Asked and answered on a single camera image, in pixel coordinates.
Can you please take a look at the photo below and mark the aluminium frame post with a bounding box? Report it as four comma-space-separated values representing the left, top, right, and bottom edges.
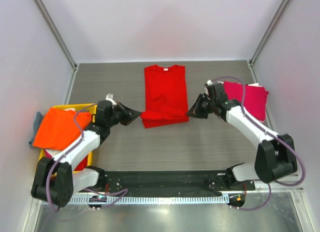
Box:
247, 0, 292, 68
28, 0, 79, 71

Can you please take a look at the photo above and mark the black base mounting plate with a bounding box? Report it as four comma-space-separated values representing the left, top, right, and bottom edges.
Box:
92, 170, 256, 198

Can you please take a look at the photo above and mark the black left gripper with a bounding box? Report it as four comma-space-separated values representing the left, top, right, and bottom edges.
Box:
106, 101, 142, 128

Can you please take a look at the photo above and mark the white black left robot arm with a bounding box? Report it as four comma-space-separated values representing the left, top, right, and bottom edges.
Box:
31, 98, 141, 208

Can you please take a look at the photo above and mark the white slotted cable duct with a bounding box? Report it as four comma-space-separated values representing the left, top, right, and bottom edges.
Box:
68, 193, 230, 206

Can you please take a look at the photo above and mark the dark red t-shirt in bin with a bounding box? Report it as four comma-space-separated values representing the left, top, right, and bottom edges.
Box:
74, 155, 91, 172

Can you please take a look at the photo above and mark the left aluminium frame post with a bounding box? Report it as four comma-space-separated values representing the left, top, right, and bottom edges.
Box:
28, 0, 79, 71

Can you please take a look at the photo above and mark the grey t-shirt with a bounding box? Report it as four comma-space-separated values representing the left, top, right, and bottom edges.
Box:
28, 111, 44, 148

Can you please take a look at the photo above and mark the yellow plastic bin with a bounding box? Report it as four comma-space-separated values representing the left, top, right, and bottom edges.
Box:
35, 103, 96, 160

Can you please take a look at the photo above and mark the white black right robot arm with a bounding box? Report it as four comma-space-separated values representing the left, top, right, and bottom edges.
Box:
186, 80, 298, 190

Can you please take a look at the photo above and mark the orange t-shirt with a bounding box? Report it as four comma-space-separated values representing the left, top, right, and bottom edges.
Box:
31, 107, 92, 151

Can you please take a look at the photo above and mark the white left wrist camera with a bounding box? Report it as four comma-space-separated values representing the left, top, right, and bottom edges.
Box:
105, 93, 117, 106

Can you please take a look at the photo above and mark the folded magenta t-shirt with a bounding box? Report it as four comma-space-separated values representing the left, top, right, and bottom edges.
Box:
223, 81, 269, 122

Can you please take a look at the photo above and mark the right aluminium frame post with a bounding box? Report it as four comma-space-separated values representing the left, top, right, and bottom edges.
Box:
247, 0, 292, 68

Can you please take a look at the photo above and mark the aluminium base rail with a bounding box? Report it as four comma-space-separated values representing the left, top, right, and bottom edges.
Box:
30, 171, 305, 195

